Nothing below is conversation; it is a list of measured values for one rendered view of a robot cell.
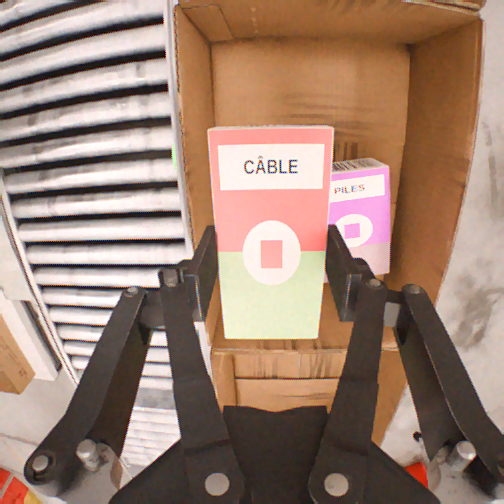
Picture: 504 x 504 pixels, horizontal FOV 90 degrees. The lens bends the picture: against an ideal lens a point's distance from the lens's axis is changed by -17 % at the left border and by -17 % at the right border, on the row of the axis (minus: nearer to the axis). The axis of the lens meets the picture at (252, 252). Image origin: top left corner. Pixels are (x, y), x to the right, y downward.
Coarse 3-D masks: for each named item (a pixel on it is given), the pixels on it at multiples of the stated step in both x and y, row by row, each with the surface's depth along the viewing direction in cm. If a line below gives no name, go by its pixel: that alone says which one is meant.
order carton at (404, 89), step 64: (192, 0) 22; (256, 0) 23; (320, 0) 22; (384, 0) 21; (192, 64) 28; (256, 64) 37; (320, 64) 37; (384, 64) 36; (448, 64) 27; (192, 128) 30; (384, 128) 40; (448, 128) 30; (192, 192) 31; (448, 192) 31; (448, 256) 31; (320, 320) 43
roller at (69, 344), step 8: (64, 344) 83; (72, 344) 83; (80, 344) 83; (88, 344) 83; (72, 352) 83; (80, 352) 83; (88, 352) 83; (152, 352) 82; (160, 352) 82; (152, 360) 82; (160, 360) 82; (168, 360) 82
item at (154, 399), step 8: (144, 392) 89; (152, 392) 89; (160, 392) 89; (168, 392) 89; (136, 400) 86; (144, 400) 86; (152, 400) 86; (160, 400) 87; (168, 400) 87; (144, 408) 84; (152, 408) 84; (160, 408) 84; (168, 408) 84
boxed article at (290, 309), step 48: (240, 144) 17; (288, 144) 17; (240, 192) 19; (288, 192) 19; (240, 240) 20; (288, 240) 20; (240, 288) 22; (288, 288) 22; (240, 336) 24; (288, 336) 24
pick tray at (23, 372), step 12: (0, 324) 78; (0, 336) 77; (12, 336) 83; (0, 348) 77; (12, 348) 82; (0, 360) 76; (12, 360) 81; (24, 360) 86; (0, 372) 90; (12, 372) 80; (24, 372) 85; (0, 384) 85; (12, 384) 85; (24, 384) 84
